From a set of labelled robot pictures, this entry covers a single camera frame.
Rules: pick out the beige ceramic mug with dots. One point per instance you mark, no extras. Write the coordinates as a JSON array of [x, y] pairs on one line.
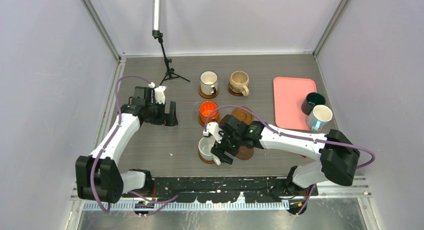
[[239, 83]]

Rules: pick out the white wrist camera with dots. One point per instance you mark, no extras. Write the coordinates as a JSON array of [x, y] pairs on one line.
[[158, 93], [212, 129]]

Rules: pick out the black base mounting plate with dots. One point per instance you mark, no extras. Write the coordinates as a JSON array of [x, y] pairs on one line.
[[220, 189]]

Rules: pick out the dark walnut wooden coaster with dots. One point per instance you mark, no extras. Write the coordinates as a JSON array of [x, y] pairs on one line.
[[245, 153]]

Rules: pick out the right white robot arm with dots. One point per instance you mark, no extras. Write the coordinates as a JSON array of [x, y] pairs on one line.
[[335, 159]]

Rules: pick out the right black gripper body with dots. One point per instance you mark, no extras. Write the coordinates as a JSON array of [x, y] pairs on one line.
[[234, 139]]

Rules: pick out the aluminium frame rail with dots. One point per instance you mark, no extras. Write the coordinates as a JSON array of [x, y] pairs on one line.
[[324, 190]]

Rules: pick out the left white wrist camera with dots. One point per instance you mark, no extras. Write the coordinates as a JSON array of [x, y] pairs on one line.
[[158, 93]]

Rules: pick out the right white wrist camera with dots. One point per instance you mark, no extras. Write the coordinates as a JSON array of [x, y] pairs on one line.
[[212, 129]]

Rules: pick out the cream ceramic mug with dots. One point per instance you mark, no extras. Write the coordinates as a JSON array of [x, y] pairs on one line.
[[209, 82]]

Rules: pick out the white ceramic mug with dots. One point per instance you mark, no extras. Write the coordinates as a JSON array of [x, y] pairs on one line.
[[204, 147]]

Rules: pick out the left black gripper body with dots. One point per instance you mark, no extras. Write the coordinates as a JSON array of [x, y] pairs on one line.
[[156, 113]]

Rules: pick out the light blue ceramic mug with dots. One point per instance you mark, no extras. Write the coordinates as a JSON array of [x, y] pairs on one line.
[[319, 117]]

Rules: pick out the pink plastic tray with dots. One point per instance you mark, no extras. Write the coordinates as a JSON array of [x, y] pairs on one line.
[[289, 95]]

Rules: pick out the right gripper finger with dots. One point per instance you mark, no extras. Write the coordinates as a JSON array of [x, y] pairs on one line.
[[220, 153], [232, 149]]

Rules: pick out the orange ceramic mug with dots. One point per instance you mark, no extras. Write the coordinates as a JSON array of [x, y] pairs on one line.
[[207, 107]]

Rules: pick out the brown wooden coaster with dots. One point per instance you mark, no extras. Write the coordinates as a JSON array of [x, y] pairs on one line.
[[243, 114], [205, 96], [232, 92], [204, 160], [202, 119]]

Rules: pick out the dark green ceramic mug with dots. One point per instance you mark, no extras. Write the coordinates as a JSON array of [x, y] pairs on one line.
[[311, 100]]

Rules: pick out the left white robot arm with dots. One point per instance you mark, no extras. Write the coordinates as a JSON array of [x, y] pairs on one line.
[[97, 175]]

